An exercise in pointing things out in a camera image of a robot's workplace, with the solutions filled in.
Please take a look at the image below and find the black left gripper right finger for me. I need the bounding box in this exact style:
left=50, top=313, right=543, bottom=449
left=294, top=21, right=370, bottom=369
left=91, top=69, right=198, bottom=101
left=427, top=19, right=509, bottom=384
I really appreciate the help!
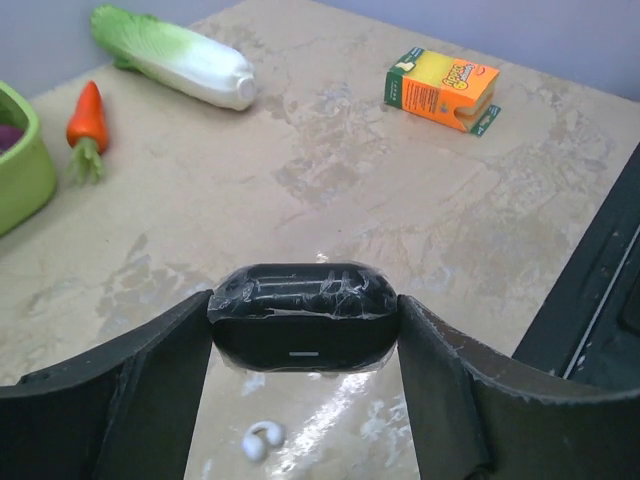
left=398, top=295, right=639, bottom=479

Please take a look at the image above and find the purple toy onion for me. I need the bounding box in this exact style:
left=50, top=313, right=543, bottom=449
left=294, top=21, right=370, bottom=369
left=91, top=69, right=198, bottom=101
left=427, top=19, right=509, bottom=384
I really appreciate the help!
left=0, top=124, right=24, bottom=154

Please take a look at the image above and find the white clip earbud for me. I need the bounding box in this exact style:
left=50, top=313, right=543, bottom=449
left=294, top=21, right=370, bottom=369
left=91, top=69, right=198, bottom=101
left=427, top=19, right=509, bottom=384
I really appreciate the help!
left=242, top=420, right=286, bottom=462

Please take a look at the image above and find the orange toy carrot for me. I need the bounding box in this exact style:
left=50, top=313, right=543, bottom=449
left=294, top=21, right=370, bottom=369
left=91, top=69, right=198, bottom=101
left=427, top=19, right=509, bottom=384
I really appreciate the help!
left=66, top=80, right=109, bottom=184

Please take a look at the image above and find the black earbud charging case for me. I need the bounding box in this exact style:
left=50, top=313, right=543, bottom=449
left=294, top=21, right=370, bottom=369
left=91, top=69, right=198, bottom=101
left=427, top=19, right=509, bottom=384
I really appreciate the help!
left=207, top=263, right=400, bottom=373

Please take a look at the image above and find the green plastic basket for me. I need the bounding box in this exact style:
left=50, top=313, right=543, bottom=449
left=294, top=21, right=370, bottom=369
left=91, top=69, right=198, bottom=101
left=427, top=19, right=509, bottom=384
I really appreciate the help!
left=1, top=81, right=57, bottom=236

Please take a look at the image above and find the orange sponge box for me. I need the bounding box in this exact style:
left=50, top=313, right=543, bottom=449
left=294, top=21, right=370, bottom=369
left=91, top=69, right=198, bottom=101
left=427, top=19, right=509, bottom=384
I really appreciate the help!
left=384, top=47, right=501, bottom=137

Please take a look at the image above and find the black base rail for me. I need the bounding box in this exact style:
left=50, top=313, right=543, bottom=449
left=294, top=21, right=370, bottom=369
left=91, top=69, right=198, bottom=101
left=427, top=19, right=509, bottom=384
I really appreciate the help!
left=512, top=152, right=639, bottom=394

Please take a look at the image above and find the green white napa cabbage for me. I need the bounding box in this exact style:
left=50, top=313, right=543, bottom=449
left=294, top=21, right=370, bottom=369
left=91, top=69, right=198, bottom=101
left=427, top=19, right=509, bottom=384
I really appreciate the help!
left=90, top=4, right=257, bottom=111

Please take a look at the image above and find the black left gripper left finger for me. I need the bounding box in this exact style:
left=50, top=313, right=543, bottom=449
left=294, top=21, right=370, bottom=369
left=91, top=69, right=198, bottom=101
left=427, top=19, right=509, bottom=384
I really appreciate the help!
left=1, top=290, right=212, bottom=479

